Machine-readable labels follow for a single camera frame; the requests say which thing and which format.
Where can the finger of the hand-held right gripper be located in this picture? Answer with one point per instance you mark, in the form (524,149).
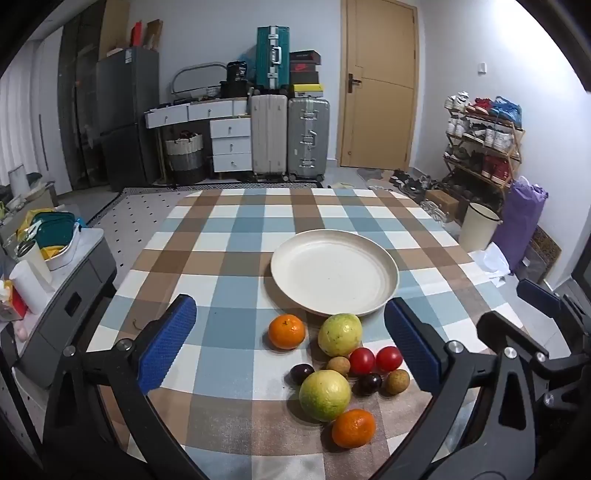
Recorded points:
(538,296)
(501,325)

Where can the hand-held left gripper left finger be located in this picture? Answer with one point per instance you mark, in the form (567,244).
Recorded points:
(168,341)

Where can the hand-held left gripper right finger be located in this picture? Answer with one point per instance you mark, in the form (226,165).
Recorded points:
(411,344)

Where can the yellowish guava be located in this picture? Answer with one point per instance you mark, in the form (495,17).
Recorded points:
(339,333)

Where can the brown longan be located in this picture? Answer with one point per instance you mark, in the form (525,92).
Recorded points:
(397,382)
(337,364)

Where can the green guava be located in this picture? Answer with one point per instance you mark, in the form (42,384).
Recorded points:
(324,395)

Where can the smooth orange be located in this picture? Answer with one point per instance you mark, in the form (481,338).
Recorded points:
(353,428)

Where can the cream round plate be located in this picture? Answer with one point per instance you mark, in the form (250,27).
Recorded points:
(332,272)

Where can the dark purple plum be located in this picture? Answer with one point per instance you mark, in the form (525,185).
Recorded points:
(370,384)
(301,374)

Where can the orange with stem mark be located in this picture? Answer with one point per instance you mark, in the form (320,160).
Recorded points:
(287,332)

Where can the red tomato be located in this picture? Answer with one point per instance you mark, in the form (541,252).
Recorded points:
(389,358)
(361,360)

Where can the patterned doormat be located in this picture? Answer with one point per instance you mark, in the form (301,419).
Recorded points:
(542,251)

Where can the white plastic bag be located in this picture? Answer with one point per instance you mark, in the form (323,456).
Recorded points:
(491,263)

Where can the purple bag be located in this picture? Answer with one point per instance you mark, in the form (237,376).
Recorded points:
(519,221)

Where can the white bucket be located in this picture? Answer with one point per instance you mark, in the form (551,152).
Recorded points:
(478,228)

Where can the checkered tablecloth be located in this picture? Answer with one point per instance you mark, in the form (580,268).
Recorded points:
(221,258)

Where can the grey cabinet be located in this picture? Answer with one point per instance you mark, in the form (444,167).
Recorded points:
(69,300)

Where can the white basin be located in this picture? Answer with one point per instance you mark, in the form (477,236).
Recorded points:
(62,256)

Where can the wooden shoe rack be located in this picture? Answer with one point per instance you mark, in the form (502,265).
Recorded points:
(517,152)

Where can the white cup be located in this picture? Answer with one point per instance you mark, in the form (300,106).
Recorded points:
(28,288)

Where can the green pouch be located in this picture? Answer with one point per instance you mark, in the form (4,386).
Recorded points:
(55,228)

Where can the pile of dark sandals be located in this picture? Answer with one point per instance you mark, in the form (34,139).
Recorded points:
(408,182)

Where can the group of sneakers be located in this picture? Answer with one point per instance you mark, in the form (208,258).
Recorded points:
(496,136)

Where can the beige slipper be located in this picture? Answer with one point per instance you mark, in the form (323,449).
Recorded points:
(341,185)

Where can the grey floor mat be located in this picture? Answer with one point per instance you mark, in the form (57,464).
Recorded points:
(371,173)

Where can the woven laundry basket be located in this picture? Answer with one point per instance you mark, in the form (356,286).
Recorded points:
(184,159)

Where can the white dressing table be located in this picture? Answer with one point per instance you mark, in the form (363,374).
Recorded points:
(228,138)

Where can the white suitcase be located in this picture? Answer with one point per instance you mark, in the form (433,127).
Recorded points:
(268,138)

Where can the silver suitcase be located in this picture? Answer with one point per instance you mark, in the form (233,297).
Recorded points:
(308,138)

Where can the grey refrigerator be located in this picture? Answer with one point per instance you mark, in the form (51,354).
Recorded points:
(127,115)

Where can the wooden door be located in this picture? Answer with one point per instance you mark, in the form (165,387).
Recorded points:
(378,92)

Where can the dark glass cabinet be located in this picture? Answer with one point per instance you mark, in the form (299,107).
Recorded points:
(78,101)

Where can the yellow shoe box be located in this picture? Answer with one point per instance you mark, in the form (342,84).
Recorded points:
(308,91)

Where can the black bag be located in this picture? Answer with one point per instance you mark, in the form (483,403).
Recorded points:
(237,72)

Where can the dark red shoe box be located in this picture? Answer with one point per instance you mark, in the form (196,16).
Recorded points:
(304,74)

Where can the teal suitcase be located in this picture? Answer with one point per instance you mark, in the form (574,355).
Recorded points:
(272,55)

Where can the black shoe box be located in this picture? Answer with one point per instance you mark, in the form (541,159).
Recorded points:
(304,56)

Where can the tall cardboard box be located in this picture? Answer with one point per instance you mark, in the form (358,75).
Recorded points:
(114,25)

